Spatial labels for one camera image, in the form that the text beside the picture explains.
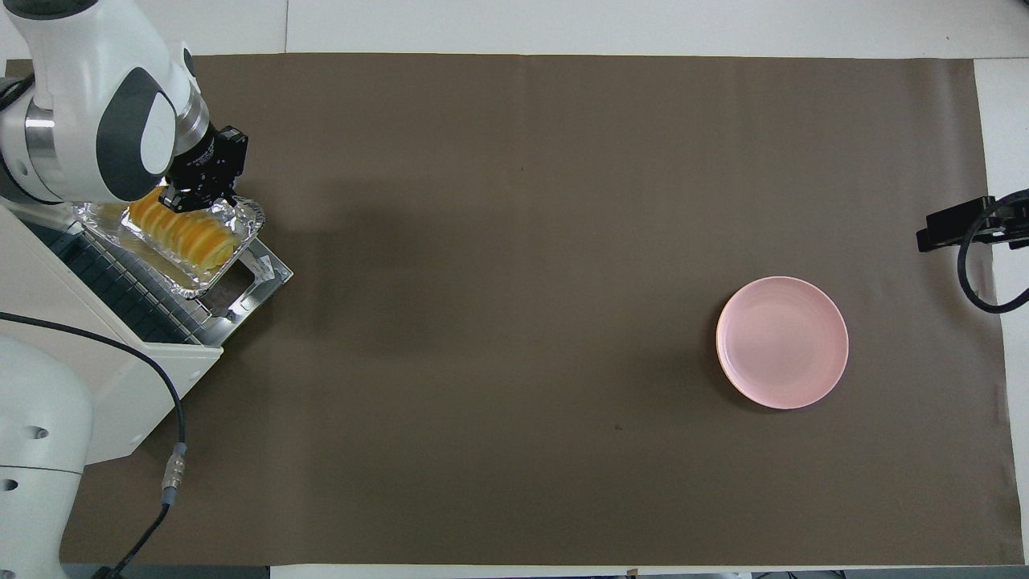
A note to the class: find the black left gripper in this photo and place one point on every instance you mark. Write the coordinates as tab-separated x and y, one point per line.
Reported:
209	161

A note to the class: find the aluminium foil tray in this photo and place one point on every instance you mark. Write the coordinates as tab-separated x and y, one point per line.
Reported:
245	221

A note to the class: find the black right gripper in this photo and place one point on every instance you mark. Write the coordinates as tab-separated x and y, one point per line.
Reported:
1014	229

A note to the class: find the pink round plate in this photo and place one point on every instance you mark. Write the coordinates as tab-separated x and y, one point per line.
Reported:
781	342

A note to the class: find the sliced yellow bread loaf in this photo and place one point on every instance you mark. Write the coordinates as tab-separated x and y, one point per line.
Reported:
189	237

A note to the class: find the brown paper table mat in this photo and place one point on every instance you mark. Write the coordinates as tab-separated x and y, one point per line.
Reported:
514	322

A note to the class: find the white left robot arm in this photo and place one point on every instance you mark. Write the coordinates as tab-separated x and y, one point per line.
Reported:
88	80

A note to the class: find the glass oven door, metal frame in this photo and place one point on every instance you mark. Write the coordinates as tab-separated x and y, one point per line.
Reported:
265	273

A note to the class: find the cream toaster oven body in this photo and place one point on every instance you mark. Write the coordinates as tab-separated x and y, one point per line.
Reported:
48	281

